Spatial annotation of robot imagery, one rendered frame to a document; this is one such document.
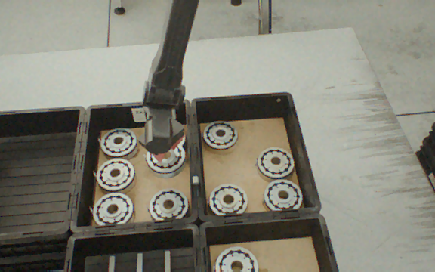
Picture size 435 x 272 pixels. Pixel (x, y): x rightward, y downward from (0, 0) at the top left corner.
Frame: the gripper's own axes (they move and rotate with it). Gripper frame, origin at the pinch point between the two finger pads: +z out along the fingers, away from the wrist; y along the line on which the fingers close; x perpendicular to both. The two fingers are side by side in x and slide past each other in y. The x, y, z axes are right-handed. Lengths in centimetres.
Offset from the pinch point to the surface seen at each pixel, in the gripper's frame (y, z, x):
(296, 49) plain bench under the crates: 81, 27, 9
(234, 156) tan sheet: 16.7, 11.3, -10.1
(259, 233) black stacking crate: 0.5, 6.1, -30.9
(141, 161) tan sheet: -1.9, 11.2, 9.5
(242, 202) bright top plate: 5.1, 7.9, -22.2
